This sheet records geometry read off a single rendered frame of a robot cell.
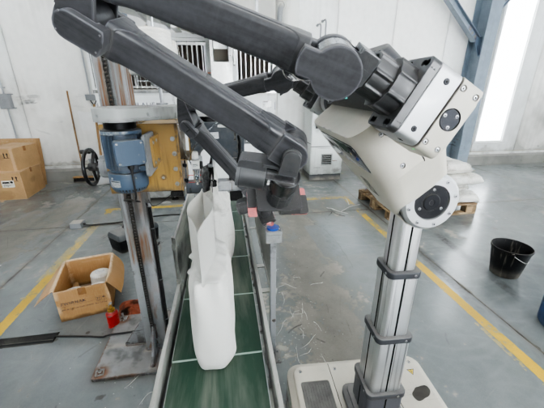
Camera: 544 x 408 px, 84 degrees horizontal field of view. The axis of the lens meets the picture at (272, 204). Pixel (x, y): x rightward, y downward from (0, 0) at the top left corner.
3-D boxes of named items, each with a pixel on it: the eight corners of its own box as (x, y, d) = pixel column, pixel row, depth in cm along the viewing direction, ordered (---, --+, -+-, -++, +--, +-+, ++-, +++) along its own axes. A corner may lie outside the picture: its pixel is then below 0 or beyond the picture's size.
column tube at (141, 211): (167, 346, 183) (115, 16, 121) (146, 349, 181) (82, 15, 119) (171, 333, 194) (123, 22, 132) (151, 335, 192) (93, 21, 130)
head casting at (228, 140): (245, 180, 147) (243, 116, 136) (193, 182, 144) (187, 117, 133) (241, 165, 175) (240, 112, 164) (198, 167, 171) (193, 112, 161)
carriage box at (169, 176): (184, 191, 144) (176, 123, 133) (108, 194, 139) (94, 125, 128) (189, 176, 167) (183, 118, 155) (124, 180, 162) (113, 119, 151)
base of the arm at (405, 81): (413, 65, 52) (372, 126, 55) (377, 38, 50) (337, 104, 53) (444, 61, 44) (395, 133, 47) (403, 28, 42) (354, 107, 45)
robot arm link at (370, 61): (389, 66, 44) (381, 57, 48) (333, 25, 42) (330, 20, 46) (349, 117, 49) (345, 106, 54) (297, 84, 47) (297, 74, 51)
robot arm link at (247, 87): (164, 99, 105) (173, 91, 113) (180, 135, 112) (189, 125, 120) (291, 65, 96) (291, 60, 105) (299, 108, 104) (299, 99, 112)
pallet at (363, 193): (475, 213, 383) (478, 203, 378) (388, 220, 362) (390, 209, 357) (431, 193, 458) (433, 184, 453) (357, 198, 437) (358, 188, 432)
